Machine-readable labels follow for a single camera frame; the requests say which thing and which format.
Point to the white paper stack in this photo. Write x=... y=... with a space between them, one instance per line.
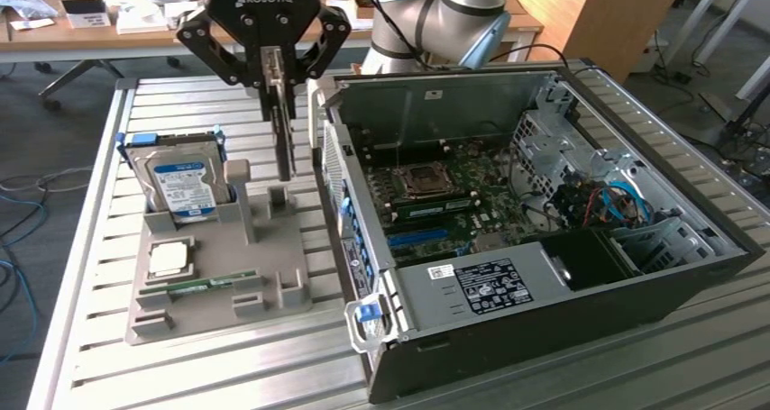
x=361 y=24

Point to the hard disk with blue caddy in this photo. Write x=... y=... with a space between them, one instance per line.
x=181 y=184

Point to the white desk frame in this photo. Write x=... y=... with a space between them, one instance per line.
x=725 y=24

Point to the blue expansion slot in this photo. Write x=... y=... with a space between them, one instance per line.
x=418 y=238

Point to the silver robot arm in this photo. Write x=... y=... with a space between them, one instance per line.
x=421 y=18

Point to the wooden cabinet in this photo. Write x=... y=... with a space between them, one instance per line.
x=602 y=22

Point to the grey power supply unit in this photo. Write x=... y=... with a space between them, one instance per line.
x=433 y=302

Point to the grey floor stand base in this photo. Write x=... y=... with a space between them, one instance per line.
x=718 y=121

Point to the slotted grey disk bay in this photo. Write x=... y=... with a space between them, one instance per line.
x=662 y=248

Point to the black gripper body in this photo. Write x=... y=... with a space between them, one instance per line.
x=265 y=18

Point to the black graphics card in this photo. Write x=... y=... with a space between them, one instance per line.
x=285 y=148

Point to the white box with black top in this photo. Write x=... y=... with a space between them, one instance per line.
x=90 y=20

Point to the black open PC case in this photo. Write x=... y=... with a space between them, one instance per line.
x=541 y=338

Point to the white flat box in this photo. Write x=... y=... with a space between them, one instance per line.
x=142 y=28

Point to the wooden desk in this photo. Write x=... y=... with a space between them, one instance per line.
x=90 y=40

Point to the green RAM stick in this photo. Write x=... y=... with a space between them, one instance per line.
x=433 y=208
x=193 y=286

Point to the grey parts rack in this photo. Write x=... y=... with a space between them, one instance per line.
x=241 y=257

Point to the white round cup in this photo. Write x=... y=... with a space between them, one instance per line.
x=143 y=11

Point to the white cube box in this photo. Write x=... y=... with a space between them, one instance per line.
x=174 y=8

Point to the blue case latch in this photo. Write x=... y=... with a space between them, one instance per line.
x=369 y=314

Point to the silver CPU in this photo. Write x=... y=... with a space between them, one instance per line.
x=169 y=259

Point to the CPU socket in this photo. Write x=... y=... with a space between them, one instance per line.
x=424 y=180

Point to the white card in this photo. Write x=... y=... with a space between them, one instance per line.
x=30 y=24

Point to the perforated grey disk bay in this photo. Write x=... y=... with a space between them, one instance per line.
x=541 y=157

